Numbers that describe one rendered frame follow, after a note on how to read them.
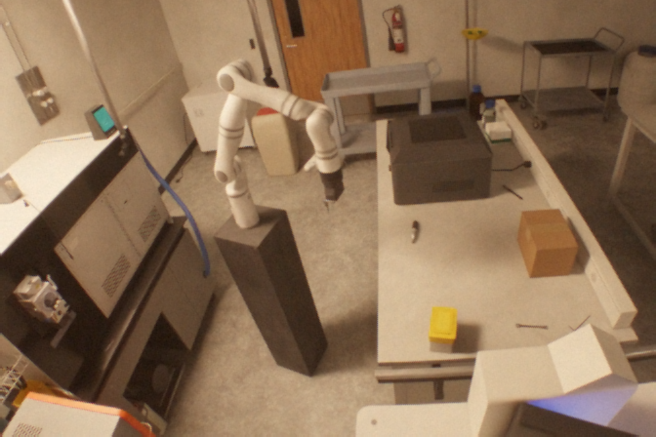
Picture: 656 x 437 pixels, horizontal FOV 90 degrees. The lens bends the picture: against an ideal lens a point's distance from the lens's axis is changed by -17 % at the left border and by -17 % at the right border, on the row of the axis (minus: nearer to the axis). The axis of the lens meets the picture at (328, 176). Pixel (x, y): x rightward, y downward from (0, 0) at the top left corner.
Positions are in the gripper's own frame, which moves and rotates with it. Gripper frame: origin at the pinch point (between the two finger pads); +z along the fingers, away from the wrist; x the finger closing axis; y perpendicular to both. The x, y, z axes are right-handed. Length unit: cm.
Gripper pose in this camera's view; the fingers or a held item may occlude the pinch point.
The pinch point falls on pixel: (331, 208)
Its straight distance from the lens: 139.5
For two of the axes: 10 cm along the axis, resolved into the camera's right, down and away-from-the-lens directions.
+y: 9.0, 1.1, -4.3
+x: 4.1, -5.6, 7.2
